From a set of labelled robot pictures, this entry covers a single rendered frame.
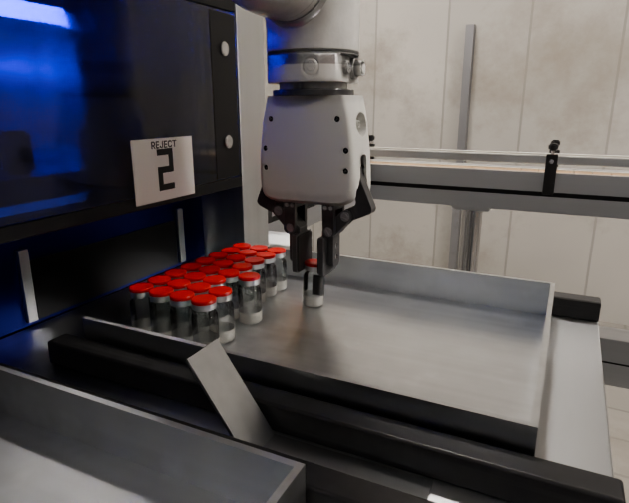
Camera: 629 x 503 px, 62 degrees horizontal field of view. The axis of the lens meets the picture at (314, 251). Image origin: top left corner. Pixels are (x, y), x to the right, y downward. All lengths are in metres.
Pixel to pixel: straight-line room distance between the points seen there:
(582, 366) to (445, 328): 0.11
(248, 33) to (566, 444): 0.53
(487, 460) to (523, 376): 0.14
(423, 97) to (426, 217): 0.66
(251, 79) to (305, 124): 0.20
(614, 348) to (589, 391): 0.99
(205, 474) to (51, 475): 0.09
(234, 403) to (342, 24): 0.31
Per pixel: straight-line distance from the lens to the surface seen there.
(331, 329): 0.48
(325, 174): 0.48
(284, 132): 0.49
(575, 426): 0.39
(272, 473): 0.28
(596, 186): 1.31
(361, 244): 3.25
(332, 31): 0.47
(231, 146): 0.62
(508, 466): 0.31
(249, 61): 0.66
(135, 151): 0.51
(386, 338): 0.47
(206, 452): 0.30
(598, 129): 2.91
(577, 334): 0.53
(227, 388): 0.33
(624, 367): 1.45
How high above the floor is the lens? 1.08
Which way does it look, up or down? 16 degrees down
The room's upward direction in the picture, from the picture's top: straight up
